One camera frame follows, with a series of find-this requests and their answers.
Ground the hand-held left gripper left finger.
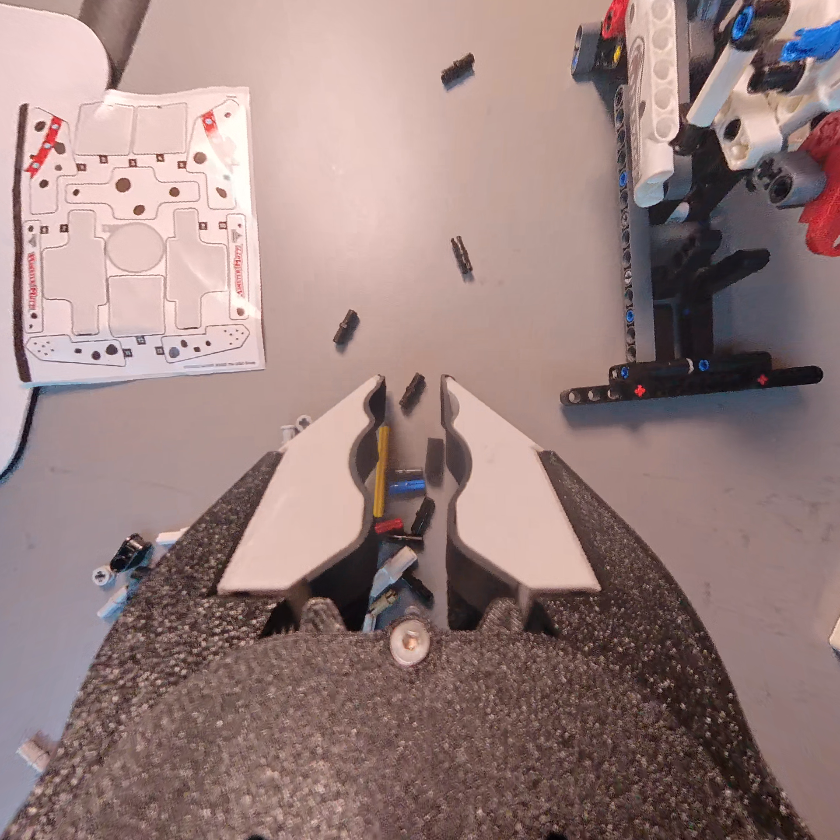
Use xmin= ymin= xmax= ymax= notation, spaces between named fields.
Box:
xmin=217 ymin=374 xmax=388 ymax=594

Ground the brick-built truck model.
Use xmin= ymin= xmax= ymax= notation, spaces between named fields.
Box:
xmin=561 ymin=0 xmax=840 ymax=408

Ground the pile of small brick pieces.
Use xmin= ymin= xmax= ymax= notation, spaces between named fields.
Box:
xmin=92 ymin=420 xmax=447 ymax=624

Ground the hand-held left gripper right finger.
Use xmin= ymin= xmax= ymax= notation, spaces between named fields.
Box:
xmin=440 ymin=374 xmax=602 ymax=594

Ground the sticker sheet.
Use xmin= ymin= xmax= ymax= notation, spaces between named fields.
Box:
xmin=14 ymin=86 xmax=267 ymax=385

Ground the white book stand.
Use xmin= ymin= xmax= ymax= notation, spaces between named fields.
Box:
xmin=0 ymin=0 xmax=158 ymax=480

